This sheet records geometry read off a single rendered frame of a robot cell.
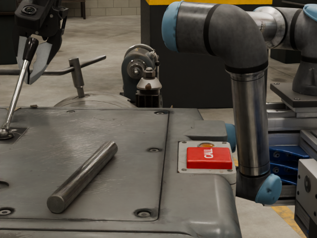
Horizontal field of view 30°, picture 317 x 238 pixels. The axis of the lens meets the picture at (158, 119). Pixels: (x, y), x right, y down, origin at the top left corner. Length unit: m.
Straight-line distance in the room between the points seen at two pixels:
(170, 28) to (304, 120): 0.50
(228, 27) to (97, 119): 0.39
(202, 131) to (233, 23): 0.38
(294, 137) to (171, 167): 0.89
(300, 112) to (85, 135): 0.83
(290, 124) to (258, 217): 2.06
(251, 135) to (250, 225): 2.22
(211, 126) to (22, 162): 0.32
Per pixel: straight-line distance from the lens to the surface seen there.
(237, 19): 1.28
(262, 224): 3.58
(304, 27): 1.64
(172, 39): 1.34
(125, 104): 1.25
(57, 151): 0.86
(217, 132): 0.95
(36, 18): 1.04
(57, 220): 0.65
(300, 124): 1.64
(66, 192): 0.67
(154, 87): 1.84
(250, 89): 1.31
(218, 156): 0.80
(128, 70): 2.39
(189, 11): 1.33
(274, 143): 1.64
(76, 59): 1.25
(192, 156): 0.80
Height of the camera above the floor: 1.53
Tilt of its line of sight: 16 degrees down
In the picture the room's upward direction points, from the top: straight up
